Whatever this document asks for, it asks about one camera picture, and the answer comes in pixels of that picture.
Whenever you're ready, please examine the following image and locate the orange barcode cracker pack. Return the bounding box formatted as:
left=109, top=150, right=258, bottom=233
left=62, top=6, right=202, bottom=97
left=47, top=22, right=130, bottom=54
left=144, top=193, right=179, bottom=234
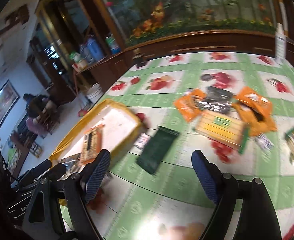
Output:
left=80, top=125, right=104, bottom=165

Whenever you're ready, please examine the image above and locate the yellow green-label cracker pack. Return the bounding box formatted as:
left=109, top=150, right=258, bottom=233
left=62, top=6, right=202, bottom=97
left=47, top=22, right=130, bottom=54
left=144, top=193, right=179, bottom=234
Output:
left=195, top=110, right=249, bottom=154

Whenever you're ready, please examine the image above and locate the dark green snack pouch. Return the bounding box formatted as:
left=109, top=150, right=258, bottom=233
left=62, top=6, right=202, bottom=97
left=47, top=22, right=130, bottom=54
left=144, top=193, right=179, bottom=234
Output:
left=136, top=126, right=180, bottom=174

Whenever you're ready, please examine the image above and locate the small blue white candy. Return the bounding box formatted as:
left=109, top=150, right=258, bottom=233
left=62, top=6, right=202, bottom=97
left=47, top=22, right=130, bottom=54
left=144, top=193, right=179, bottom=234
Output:
left=134, top=133, right=151, bottom=150

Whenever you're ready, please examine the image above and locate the blue white patterned candy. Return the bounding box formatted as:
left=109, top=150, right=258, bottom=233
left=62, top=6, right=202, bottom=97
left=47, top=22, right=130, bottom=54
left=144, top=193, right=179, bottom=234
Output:
left=254, top=134, right=274, bottom=151

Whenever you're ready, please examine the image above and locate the orange snack bag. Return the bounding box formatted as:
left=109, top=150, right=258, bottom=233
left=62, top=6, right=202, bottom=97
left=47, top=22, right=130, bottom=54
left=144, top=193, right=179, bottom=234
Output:
left=235, top=87, right=273, bottom=118
left=232, top=103, right=277, bottom=137
left=174, top=89, right=206, bottom=122

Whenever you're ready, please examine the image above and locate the silver foil snack pack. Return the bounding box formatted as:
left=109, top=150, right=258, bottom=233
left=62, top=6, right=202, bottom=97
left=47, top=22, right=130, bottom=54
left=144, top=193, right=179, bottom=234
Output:
left=195, top=86, right=233, bottom=114

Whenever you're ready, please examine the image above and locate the orange snack bag top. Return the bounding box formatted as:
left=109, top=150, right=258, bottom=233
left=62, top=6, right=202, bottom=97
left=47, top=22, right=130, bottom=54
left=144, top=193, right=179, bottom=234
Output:
left=235, top=87, right=273, bottom=118

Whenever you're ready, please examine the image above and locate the silver foil pack grey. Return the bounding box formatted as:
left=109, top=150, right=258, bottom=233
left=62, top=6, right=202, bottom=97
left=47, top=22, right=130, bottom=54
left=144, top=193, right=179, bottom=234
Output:
left=59, top=153, right=81, bottom=180

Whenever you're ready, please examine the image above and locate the gold tray box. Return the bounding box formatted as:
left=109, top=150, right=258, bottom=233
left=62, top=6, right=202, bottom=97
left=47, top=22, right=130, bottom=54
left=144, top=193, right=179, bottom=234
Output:
left=50, top=99, right=146, bottom=166

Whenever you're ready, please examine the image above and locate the white plastic bucket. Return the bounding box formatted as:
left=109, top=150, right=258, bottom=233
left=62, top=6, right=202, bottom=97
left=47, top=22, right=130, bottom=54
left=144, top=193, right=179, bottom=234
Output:
left=86, top=83, right=104, bottom=104

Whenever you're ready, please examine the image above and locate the seated person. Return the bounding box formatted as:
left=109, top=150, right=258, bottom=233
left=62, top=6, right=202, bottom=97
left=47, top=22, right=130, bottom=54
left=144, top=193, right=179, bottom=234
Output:
left=23, top=93, right=59, bottom=138

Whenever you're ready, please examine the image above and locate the black round lid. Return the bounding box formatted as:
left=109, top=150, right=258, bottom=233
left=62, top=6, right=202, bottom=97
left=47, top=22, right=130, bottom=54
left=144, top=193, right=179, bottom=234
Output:
left=200, top=74, right=213, bottom=82

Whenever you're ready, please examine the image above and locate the blue thermos jug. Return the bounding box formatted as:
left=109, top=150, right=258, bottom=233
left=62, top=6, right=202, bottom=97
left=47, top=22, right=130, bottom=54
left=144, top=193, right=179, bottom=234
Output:
left=87, top=36, right=105, bottom=62

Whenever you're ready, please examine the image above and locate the small dark ink bottle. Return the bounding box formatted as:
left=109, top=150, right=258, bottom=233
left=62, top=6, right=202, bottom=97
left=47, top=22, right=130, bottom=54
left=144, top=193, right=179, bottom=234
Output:
left=132, top=48, right=147, bottom=68

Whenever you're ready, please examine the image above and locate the green plastic bottle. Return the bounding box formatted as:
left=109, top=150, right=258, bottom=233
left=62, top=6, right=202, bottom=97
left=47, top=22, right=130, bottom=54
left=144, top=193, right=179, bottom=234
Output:
left=105, top=33, right=121, bottom=54

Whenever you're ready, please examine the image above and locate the white spray bottle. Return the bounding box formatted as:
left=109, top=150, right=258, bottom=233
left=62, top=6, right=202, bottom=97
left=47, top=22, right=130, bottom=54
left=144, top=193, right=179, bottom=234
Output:
left=275, top=23, right=287, bottom=64

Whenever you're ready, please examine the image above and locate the floral glass panel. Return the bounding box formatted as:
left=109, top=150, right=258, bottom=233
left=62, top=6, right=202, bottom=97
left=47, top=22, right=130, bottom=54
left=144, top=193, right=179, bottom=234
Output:
left=102, top=0, right=276, bottom=46

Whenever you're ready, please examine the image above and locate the framed wall painting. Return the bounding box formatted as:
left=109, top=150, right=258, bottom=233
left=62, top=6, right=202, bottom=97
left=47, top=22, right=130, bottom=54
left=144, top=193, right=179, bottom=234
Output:
left=0, top=80, right=20, bottom=127

